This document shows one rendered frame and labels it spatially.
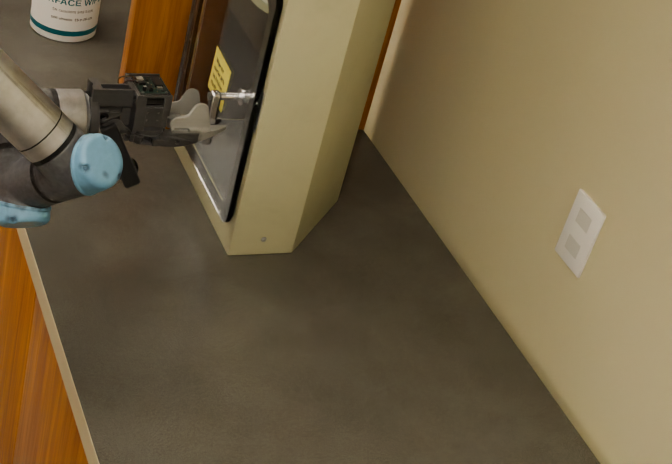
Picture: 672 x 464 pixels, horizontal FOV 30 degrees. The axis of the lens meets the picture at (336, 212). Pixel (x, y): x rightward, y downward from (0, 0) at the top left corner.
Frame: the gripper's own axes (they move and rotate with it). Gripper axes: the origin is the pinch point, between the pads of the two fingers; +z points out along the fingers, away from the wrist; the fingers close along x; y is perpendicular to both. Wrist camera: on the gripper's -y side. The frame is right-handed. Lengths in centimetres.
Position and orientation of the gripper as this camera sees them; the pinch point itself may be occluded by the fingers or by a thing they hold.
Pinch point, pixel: (213, 128)
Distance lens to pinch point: 189.7
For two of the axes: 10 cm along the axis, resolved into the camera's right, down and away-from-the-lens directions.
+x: -3.9, -5.4, 7.5
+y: 2.2, -8.4, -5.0
